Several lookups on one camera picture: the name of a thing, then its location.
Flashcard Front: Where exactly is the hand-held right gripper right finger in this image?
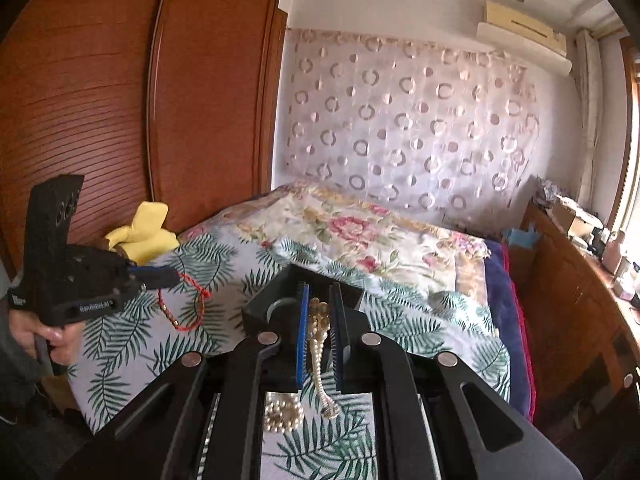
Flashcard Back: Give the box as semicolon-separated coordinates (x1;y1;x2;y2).
328;282;586;480

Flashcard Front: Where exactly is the black jewelry box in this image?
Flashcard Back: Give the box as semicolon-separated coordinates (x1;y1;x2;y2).
242;262;367;396

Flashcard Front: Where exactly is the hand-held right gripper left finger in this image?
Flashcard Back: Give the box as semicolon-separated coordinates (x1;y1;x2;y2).
60;281;310;480

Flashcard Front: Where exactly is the yellow plush toy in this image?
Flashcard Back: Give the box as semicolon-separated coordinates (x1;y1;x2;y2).
104;201;180;266

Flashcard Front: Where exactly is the light blue paper bag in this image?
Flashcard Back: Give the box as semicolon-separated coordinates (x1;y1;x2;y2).
501;224;542;252

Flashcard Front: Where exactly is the wooden wardrobe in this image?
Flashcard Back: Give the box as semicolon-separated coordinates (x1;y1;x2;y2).
0;0;289;286

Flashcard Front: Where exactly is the window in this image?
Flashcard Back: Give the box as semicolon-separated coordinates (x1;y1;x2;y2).
616;35;640;242

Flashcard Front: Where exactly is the pearl necklace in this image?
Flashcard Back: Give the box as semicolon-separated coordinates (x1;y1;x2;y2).
264;297;344;434

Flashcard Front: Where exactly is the wall air conditioner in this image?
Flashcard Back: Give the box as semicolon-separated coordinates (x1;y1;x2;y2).
475;1;574;79

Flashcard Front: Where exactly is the leaf-print cloth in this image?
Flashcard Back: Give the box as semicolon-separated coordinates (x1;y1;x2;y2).
66;232;512;480

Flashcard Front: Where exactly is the patterned cloth pile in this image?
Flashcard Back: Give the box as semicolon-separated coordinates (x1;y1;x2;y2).
536;176;572;207

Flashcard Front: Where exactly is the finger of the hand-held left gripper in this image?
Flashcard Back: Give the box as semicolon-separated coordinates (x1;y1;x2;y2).
124;261;179;279
132;277;179;293

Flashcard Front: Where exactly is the floral blanket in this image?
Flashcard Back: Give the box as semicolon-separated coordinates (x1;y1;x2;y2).
179;180;490;292

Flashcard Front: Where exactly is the circle-patterned sheer curtain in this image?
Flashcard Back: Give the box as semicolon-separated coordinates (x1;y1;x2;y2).
279;27;542;222

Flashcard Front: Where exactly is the person's left hand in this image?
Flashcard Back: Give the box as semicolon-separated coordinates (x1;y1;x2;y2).
9;310;84;367

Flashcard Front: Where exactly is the patterned window curtain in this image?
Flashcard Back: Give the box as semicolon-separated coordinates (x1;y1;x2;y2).
574;28;603;202

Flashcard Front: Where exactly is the dark blue blanket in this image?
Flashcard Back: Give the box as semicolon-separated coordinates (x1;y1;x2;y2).
481;239;537;422

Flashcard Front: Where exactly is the red bead bracelet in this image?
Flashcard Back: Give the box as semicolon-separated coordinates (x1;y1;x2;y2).
156;271;212;334

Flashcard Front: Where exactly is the cardboard box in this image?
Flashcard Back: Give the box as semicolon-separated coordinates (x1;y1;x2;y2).
551;204;602;239

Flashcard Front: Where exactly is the wooden side cabinet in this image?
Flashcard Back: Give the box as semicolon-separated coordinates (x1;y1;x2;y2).
519;199;640;413

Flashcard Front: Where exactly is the pink jug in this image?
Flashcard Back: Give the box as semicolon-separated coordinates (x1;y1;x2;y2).
602;230;629;274

